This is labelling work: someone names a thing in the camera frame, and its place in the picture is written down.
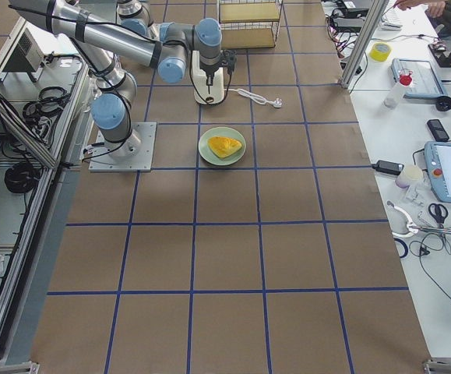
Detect yellow tape roll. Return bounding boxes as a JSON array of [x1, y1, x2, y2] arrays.
[[368, 42, 392, 62]]

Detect white paper cup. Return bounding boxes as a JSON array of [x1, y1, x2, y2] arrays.
[[395, 164, 423, 189]]

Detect white toaster power cord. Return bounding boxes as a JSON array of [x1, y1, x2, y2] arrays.
[[224, 87, 284, 110]]

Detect white two-slot toaster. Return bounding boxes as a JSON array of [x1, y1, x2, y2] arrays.
[[190, 51, 224, 105]]

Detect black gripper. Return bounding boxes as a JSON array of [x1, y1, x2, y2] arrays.
[[199, 50, 236, 86]]

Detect black power adapter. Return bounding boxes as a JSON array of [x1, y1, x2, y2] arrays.
[[372, 160, 404, 176]]

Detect wire basket with checkered cloth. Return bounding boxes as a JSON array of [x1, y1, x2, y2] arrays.
[[217, 0, 283, 49]]

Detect clear bottle with red cap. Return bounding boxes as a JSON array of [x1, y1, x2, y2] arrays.
[[383, 69, 413, 109]]

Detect black scissors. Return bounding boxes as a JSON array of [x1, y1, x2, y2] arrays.
[[428, 203, 449, 228]]

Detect light green plate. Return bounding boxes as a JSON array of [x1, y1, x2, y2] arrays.
[[198, 126, 246, 166]]

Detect orange triangular pastry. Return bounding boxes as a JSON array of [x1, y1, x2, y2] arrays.
[[207, 136, 242, 159]]

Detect aluminium frame post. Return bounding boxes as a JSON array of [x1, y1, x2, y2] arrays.
[[340, 0, 388, 89]]

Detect black phone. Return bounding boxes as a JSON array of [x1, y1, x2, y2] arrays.
[[426, 119, 449, 143]]

